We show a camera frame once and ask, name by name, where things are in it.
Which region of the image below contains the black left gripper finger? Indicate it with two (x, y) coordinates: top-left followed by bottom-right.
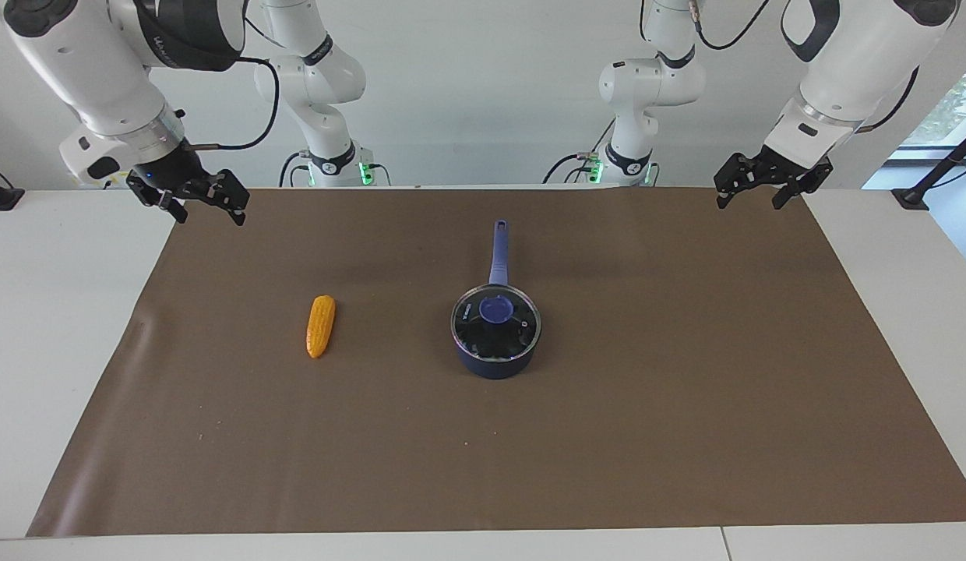
(773, 178), (807, 210)
(714, 153), (756, 210)

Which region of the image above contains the black stand with clamp base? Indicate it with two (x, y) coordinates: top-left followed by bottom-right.
(892, 125), (966, 211)

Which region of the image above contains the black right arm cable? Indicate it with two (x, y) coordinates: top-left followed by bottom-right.
(183, 16), (281, 150)

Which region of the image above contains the blue pot with long handle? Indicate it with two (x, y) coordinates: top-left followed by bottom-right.
(450, 219), (543, 380)

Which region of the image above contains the brown table mat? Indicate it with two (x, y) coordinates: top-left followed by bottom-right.
(27, 185), (966, 538)

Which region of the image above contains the glass lid with blue knob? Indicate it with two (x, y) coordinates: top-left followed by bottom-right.
(450, 284), (543, 364)

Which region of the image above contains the black clamp base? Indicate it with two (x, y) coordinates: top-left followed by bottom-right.
(0, 162), (26, 211)

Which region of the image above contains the black base cable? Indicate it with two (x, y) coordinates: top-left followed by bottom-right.
(277, 150), (312, 188)
(542, 117), (616, 185)

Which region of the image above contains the yellow corn cob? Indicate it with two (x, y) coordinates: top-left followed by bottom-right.
(306, 295), (337, 360)

